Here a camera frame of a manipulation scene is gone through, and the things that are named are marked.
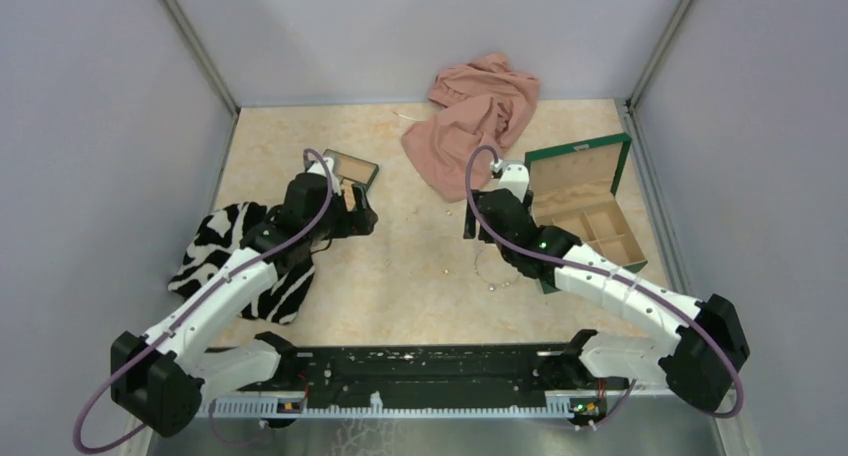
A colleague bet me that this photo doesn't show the green jewelry tray insert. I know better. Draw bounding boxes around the green jewelry tray insert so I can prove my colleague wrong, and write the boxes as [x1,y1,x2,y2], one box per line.
[304,149,379,194]

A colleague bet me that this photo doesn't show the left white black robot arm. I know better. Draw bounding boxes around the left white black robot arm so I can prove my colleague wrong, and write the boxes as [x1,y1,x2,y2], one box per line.
[109,172,378,437]

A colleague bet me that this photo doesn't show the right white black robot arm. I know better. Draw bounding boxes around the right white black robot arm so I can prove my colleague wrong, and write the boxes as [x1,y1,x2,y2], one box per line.
[464,189,750,419]

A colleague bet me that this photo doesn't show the green jewelry box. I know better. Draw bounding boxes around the green jewelry box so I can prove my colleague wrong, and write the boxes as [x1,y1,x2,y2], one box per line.
[524,133,647,273]

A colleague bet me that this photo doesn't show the silver pearl bangle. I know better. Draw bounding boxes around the silver pearl bangle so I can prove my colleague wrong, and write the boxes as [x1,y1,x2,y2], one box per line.
[474,246,521,292]

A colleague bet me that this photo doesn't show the zebra print pouch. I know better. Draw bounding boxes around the zebra print pouch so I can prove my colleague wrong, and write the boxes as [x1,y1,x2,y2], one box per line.
[167,201,316,325]

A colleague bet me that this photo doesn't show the pink cloth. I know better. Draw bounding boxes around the pink cloth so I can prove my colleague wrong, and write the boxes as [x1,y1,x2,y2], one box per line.
[401,52,541,202]

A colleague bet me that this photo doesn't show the white strip on table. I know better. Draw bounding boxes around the white strip on table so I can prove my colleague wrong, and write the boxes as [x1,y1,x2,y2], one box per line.
[393,111,427,122]

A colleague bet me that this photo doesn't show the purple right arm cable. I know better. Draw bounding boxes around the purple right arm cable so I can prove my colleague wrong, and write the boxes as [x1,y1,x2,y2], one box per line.
[464,145,746,420]

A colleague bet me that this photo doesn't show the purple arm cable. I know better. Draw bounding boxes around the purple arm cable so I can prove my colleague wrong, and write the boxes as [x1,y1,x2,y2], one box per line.
[72,148,335,456]
[464,145,746,420]

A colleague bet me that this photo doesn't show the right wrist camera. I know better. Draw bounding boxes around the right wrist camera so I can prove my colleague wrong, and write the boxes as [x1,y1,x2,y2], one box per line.
[490,160,530,202]

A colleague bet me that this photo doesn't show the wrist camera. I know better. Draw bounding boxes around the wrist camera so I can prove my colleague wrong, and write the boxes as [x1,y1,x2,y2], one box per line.
[306,157,343,196]
[490,160,530,202]

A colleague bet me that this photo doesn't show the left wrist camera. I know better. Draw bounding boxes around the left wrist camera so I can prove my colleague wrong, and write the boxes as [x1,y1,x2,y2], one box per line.
[306,157,343,196]

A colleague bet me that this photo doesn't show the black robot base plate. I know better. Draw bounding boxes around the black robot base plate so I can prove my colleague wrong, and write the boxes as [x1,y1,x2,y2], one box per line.
[247,343,628,410]

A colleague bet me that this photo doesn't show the white cable tray rail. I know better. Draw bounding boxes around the white cable tray rail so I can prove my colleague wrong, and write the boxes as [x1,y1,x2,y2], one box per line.
[197,393,602,422]

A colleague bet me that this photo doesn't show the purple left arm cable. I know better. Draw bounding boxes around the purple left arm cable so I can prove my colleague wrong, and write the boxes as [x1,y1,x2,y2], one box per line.
[72,148,335,456]

